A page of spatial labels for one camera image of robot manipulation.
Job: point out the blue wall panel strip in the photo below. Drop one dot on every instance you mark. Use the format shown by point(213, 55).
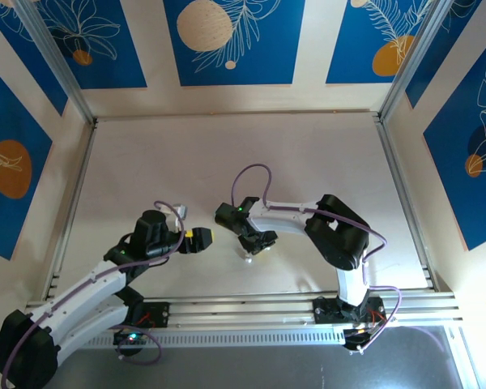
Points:
point(44, 77)
point(441, 48)

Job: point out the blue panel large orange oval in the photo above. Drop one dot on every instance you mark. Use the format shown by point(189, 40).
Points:
point(24, 121)

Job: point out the grey metal sheet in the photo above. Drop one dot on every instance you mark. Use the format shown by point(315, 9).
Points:
point(267, 368)

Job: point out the blue panel small orange circle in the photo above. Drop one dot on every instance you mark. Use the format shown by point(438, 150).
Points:
point(117, 61)

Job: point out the aluminium frame post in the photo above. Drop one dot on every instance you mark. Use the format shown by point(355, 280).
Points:
point(60, 69)
point(411, 61)

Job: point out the blue panel dark flower outline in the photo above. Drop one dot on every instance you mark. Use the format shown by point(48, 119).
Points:
point(449, 162)

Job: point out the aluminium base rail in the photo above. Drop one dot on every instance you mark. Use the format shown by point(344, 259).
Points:
point(235, 312)

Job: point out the aluminium table side rail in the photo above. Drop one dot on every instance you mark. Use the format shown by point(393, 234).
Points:
point(397, 182)
point(73, 202)

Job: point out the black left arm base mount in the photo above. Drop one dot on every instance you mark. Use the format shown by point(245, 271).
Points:
point(158, 314)

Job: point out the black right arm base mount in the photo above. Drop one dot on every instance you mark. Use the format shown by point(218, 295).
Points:
point(324, 312)

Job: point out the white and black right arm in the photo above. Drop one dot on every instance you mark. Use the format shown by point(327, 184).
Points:
point(283, 221)

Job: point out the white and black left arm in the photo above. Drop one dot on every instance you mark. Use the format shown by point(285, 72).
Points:
point(85, 291)

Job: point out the blue panel beige circle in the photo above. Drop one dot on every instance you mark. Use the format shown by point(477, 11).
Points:
point(267, 61)

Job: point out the blue panel orange circle fern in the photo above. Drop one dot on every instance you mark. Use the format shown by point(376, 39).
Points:
point(348, 48)

